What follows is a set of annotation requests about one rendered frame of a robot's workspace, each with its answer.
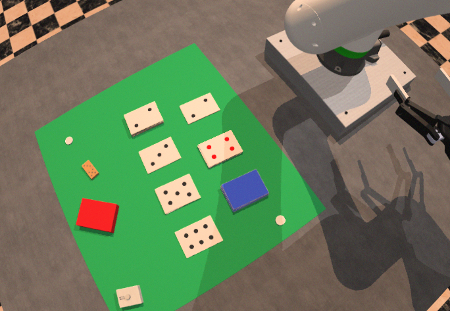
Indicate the green cloth mat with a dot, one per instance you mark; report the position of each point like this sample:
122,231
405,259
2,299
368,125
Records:
144,249

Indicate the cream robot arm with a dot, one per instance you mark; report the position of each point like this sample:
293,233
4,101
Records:
319,26

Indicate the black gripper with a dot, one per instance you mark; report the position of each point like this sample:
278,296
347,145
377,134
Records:
420,119

